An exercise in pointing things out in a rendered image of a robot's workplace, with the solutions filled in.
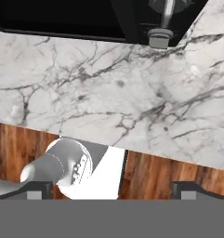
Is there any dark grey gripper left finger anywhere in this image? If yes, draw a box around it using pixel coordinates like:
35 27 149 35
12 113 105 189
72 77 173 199
8 180 54 201

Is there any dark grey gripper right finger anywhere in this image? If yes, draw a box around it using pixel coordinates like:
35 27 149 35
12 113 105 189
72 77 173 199
171 180 224 201

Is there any white and grey round object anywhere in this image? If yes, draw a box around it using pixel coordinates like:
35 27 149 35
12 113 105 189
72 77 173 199
0 136 127 201

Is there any grey metal tap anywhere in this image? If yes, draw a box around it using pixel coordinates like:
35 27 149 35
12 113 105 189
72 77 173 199
146 0 193 49

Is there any black sink basin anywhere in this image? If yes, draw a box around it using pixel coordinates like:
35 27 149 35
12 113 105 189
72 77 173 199
0 0 209 48

